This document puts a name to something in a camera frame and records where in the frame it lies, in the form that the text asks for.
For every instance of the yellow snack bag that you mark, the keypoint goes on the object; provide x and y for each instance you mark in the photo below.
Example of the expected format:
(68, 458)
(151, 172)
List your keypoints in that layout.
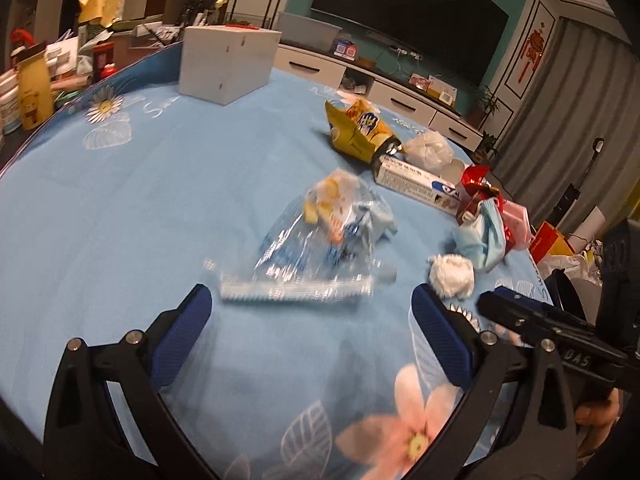
(355, 130)

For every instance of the white television cabinet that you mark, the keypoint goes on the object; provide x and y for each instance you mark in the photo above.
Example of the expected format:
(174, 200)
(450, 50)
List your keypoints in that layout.
(310, 65)

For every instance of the small blue red box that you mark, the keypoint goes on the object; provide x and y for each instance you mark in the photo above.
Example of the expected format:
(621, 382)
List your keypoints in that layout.
(345, 49)

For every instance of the white plastic bag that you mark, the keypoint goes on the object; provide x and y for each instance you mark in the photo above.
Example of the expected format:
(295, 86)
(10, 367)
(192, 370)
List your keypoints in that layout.
(570, 262)

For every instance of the small potted plant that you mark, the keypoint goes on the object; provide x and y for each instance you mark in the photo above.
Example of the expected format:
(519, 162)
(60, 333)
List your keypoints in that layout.
(486, 146)

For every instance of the black stick vacuum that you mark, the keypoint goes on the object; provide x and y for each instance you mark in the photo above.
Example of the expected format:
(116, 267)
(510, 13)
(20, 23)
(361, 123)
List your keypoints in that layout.
(567, 200)

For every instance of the red paper bag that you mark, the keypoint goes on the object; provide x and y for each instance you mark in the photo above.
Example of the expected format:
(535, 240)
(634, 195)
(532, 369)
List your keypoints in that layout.
(542, 240)

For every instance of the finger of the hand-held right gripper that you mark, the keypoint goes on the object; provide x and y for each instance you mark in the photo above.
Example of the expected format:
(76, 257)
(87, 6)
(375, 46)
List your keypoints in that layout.
(575, 332)

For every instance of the white cardboard box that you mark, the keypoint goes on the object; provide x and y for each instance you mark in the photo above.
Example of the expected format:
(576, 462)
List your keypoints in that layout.
(225, 65)

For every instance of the white toothpaste box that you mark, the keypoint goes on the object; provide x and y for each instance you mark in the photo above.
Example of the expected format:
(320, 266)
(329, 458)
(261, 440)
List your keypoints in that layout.
(410, 180)

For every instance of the yellow cloth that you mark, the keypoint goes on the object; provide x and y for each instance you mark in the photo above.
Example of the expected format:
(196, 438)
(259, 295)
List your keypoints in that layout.
(102, 5)

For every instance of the large black television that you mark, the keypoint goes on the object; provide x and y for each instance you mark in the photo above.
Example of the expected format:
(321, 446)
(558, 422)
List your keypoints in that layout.
(410, 10)

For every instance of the squashed paper cup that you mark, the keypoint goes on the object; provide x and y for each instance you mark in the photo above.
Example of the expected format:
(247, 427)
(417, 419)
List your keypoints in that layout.
(456, 170)

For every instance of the red can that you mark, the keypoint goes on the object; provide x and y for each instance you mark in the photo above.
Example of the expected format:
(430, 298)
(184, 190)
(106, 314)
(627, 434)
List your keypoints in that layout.
(104, 60)

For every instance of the clear plastic bag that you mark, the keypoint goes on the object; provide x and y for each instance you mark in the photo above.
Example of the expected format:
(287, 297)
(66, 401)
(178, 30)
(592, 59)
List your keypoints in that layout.
(300, 250)

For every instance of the pink packet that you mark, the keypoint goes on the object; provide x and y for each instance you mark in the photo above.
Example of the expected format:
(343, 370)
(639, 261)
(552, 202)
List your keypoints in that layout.
(517, 225)

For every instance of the white paper roll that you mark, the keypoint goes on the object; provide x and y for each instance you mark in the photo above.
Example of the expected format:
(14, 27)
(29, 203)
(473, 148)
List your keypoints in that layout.
(590, 222)

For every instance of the yellow white box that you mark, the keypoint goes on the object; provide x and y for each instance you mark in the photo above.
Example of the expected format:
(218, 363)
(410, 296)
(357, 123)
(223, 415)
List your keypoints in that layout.
(442, 91)

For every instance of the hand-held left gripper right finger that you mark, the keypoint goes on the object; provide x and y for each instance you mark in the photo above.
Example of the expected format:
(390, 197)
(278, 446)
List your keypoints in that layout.
(442, 340)

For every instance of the red flat packet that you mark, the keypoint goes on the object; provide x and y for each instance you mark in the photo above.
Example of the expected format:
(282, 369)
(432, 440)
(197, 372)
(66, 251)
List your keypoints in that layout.
(419, 82)

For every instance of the blue face mask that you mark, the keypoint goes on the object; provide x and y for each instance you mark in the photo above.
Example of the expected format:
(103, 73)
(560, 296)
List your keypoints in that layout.
(482, 240)

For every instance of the tall potted plant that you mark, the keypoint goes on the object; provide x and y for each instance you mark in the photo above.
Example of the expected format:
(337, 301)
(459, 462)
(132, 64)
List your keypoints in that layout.
(485, 102)

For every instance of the small white tissue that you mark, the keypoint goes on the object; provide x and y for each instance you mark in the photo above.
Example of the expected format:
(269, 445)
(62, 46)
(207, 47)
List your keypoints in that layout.
(452, 275)

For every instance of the blue floral tablecloth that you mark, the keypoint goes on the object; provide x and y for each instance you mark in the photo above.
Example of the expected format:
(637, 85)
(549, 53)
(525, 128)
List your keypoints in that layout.
(150, 200)

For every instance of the red snack packet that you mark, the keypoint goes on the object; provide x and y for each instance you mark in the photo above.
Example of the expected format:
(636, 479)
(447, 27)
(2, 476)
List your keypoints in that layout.
(475, 180)

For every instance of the black trash bin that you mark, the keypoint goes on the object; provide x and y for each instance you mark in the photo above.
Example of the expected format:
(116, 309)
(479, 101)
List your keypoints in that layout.
(565, 290)

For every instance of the person's right hand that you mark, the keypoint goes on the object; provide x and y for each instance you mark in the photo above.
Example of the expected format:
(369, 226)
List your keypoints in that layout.
(595, 417)

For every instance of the red wall ornament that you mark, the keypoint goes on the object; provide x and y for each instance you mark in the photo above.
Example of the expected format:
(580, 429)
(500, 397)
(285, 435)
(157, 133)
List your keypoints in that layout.
(532, 45)

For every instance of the white power strip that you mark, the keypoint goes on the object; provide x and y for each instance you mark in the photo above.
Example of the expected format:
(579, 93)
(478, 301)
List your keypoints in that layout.
(407, 52)

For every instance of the grey storage box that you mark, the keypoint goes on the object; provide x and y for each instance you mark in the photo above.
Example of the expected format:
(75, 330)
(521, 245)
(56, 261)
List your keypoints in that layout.
(305, 30)

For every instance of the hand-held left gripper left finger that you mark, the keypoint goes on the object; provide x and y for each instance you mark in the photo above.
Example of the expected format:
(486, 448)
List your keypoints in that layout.
(182, 330)

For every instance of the grey curtain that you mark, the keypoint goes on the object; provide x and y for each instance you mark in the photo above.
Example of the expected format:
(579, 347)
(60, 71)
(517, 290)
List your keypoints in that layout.
(550, 110)

